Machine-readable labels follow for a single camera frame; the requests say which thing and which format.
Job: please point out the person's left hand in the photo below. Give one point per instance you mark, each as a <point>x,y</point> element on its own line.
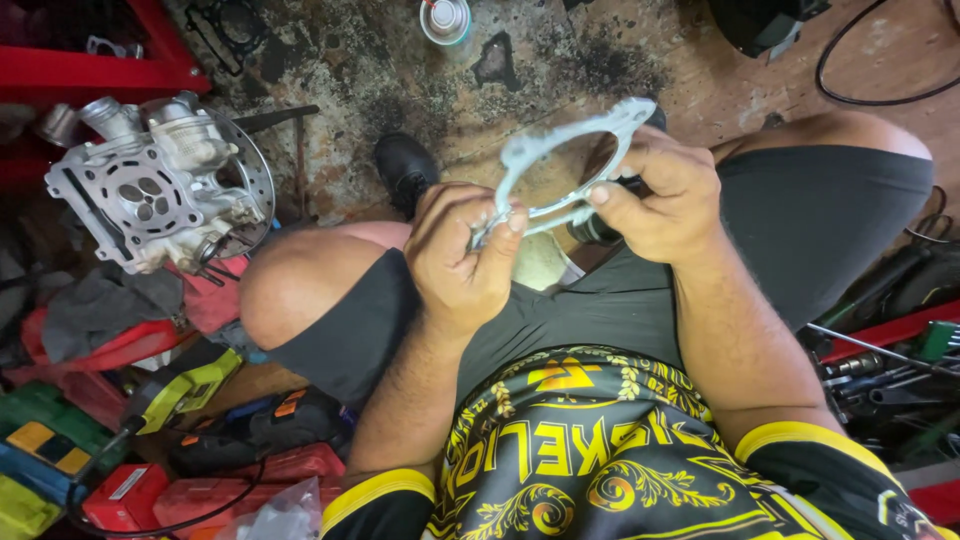
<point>450,262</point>

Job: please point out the person's right hand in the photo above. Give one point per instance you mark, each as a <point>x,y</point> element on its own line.
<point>667,202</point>

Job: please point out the grey metal engine gasket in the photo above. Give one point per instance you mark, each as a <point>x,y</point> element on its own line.
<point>525,148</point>

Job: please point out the black shoe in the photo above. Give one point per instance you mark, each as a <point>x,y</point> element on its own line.
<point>405,169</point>
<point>658,118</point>

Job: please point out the black shorts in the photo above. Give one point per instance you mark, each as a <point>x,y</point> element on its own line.
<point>810,217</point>

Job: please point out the black machine part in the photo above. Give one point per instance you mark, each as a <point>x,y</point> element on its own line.
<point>757,22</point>

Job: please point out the steel brake disc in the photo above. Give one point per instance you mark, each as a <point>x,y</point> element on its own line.
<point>255,172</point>

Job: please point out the black flat bar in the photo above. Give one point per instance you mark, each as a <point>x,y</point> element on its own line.
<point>274,118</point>

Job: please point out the red cloth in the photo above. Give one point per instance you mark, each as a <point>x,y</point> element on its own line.
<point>214,296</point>

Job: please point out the white spray can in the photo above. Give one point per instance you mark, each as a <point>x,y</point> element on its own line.
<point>445,20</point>

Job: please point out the black yellow patterned shirt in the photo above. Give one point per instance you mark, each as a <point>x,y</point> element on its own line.
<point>600,465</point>

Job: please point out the black orange power tool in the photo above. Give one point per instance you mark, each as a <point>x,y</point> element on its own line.
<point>255,427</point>

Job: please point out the long steel rod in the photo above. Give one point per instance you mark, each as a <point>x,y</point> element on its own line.
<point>877,349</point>

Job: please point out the red tray of tools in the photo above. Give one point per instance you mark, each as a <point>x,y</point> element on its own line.
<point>892,352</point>

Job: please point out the yellow green power tool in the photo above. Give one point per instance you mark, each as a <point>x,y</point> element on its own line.
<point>184,390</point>

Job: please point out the red plastic tool case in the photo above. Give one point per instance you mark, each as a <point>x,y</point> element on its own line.
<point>247,487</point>

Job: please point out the clear plastic bag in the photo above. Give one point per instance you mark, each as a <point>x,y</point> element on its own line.
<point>281,517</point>

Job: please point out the silver engine cylinder head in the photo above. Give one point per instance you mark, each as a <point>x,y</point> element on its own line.
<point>142,187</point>

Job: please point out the black flat gasket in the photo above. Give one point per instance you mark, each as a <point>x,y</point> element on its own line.
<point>225,31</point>

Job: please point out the grey cloth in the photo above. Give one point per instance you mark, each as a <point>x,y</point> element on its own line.
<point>105,307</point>

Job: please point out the small red box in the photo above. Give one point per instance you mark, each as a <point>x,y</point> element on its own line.
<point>124,495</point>

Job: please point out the red metal tool shelf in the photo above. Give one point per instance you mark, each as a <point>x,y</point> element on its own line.
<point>82,71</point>

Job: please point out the silver metal sleeve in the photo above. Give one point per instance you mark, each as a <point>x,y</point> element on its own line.
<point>58,125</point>

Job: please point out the green plastic case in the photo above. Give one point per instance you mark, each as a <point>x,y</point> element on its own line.
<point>45,416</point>

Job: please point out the blue yellow tool case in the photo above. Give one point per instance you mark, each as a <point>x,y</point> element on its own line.
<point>41,457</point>

